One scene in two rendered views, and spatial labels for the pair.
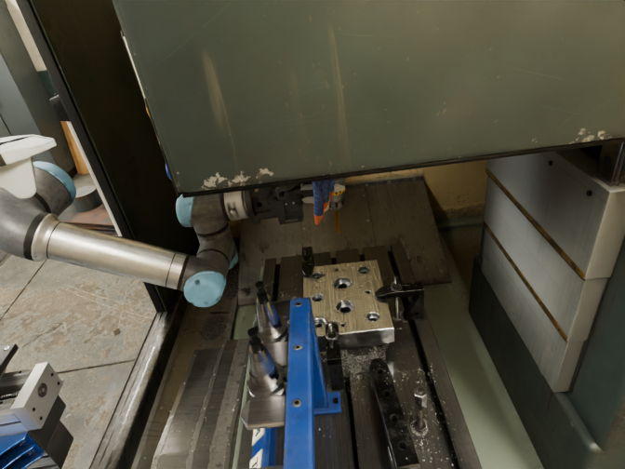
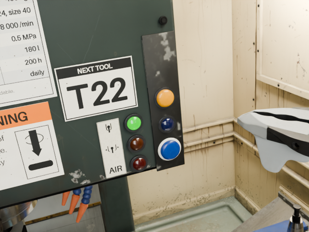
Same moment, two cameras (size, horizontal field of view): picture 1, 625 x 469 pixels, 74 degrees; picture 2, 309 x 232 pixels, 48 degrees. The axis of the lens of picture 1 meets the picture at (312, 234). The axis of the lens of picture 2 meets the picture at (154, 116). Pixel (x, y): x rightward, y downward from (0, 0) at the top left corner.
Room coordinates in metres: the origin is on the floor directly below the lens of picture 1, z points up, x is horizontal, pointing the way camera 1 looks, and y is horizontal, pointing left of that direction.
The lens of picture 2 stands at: (0.69, 0.59, 1.80)
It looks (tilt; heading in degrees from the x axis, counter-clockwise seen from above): 22 degrees down; 250
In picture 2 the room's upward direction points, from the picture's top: 6 degrees counter-clockwise
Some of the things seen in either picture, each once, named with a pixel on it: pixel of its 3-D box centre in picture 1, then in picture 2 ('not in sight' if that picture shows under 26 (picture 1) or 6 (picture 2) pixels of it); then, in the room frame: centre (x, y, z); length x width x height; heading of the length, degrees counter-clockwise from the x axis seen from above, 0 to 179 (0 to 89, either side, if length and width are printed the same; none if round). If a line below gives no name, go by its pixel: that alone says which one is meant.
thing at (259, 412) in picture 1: (264, 411); not in sight; (0.39, 0.11, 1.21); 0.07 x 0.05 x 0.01; 86
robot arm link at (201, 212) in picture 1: (205, 208); not in sight; (0.82, 0.23, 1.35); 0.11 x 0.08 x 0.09; 86
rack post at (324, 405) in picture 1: (312, 363); not in sight; (0.61, 0.04, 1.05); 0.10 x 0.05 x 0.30; 86
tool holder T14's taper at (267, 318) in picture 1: (266, 313); not in sight; (0.56, 0.10, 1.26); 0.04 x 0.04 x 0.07
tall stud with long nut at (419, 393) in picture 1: (419, 408); not in sight; (0.52, -0.17, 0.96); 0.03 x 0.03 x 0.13
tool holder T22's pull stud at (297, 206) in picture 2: not in sight; (296, 213); (0.23, 0.12, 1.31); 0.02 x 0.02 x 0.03
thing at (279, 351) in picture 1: (269, 355); not in sight; (0.50, 0.11, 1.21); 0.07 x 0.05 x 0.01; 86
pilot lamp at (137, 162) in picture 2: not in sight; (139, 163); (0.57, 0.16, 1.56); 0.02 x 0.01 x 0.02; 176
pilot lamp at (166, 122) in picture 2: not in sight; (167, 124); (0.52, 0.17, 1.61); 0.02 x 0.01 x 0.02; 176
